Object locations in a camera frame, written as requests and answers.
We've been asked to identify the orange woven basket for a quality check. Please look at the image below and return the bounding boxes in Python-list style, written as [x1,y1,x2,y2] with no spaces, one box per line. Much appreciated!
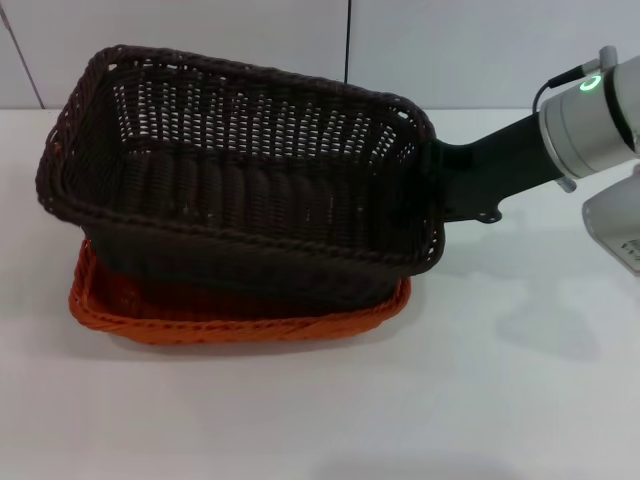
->
[67,238,414,347]

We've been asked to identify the black cable with silver plug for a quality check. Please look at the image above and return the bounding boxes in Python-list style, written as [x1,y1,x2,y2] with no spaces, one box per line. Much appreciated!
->
[532,45,620,115]

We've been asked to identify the dark brown woven basket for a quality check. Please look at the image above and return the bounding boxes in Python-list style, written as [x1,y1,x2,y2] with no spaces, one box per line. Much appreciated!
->
[35,43,446,316]

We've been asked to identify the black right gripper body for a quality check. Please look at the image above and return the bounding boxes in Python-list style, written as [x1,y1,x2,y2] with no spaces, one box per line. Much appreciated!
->
[451,114,558,224]

